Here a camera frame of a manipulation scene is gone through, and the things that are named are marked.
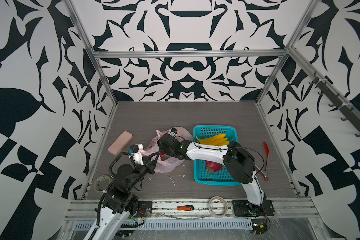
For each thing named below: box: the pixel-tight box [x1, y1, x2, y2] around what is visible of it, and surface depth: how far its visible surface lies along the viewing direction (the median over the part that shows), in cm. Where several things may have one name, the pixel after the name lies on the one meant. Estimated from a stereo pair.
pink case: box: [108, 131, 133, 156], surface depth 97 cm
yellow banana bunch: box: [196, 133, 230, 146], surface depth 97 cm
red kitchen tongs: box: [255, 141, 270, 182], surface depth 89 cm
